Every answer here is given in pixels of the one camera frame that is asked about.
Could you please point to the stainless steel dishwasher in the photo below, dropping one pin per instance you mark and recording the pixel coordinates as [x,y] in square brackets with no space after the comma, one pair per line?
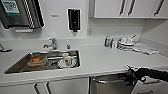
[106,87]

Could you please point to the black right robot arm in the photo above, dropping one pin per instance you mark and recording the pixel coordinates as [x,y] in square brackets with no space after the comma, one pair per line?
[155,75]

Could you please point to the white cabinet drawer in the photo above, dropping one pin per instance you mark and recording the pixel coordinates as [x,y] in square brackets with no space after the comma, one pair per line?
[150,88]

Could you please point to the white cup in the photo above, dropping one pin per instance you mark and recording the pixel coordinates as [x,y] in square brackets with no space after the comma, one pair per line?
[122,40]
[129,40]

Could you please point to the small clear bottle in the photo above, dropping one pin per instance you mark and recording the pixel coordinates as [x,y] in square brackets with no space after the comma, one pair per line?
[113,43]

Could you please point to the blue dish soap bottle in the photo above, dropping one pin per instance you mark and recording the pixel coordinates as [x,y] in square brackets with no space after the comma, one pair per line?
[107,41]

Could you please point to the white base cabinet door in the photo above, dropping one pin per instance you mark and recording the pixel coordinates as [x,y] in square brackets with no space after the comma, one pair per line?
[68,86]
[20,89]

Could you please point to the small chrome sink fixture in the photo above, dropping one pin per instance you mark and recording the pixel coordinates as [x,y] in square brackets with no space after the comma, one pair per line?
[68,46]

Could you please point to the white plate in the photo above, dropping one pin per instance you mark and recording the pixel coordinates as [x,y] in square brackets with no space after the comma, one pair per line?
[59,64]

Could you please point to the chrome sink faucet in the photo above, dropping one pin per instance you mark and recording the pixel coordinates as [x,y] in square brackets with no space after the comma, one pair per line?
[52,43]

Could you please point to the orange bowl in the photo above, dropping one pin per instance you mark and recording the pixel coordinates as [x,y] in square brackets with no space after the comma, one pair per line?
[37,61]

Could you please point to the stainless steel sink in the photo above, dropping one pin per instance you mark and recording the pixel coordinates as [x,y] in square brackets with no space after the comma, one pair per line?
[16,66]

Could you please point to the grey paper towel dispenser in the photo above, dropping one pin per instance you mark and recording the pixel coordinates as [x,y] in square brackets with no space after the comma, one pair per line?
[18,13]

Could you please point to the counter dish drying rack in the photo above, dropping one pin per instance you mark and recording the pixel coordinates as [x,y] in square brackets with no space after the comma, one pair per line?
[5,48]

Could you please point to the white wall outlet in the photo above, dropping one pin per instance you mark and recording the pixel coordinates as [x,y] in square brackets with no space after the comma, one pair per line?
[89,31]

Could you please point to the white wall cabinet door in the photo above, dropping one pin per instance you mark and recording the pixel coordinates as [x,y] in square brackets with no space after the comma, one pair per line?
[141,8]
[165,10]
[106,8]

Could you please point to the black wall soap dispenser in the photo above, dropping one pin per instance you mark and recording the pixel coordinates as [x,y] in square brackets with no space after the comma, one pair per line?
[74,19]

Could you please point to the small wall label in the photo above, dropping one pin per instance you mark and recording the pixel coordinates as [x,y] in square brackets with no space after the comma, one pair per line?
[55,15]

